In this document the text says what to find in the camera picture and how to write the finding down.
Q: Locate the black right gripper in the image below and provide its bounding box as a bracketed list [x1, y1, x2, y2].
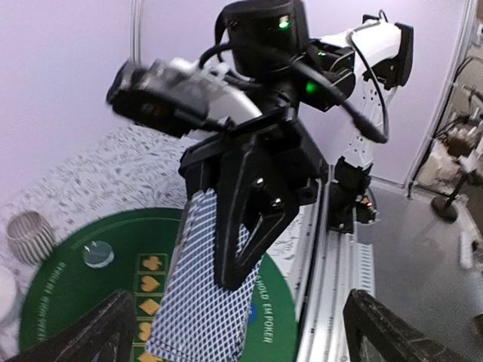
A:
[179, 107, 328, 290]

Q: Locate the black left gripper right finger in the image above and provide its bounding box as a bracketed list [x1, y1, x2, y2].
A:
[343, 289, 466, 361]

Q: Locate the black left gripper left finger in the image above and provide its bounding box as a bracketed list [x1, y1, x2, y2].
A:
[7, 289, 136, 361]

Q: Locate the clear acrylic dealer button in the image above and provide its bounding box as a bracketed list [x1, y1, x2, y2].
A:
[82, 241, 115, 268]

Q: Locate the grey playing card deck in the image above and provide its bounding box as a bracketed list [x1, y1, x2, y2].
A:
[146, 189, 260, 361]

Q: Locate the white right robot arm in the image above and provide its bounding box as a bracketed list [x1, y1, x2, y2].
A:
[175, 1, 389, 290]

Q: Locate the round green poker mat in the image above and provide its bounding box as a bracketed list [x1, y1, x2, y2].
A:
[18, 208, 298, 361]

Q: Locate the white ceramic bowl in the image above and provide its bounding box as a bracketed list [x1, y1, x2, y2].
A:
[1, 265, 19, 330]

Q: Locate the floral white tablecloth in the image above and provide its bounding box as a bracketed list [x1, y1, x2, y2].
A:
[0, 124, 303, 272]

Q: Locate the striped grey ceramic cup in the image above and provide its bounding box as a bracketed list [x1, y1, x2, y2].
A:
[5, 210, 56, 265]

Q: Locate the left aluminium frame post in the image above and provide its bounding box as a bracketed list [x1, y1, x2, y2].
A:
[130, 0, 143, 63]

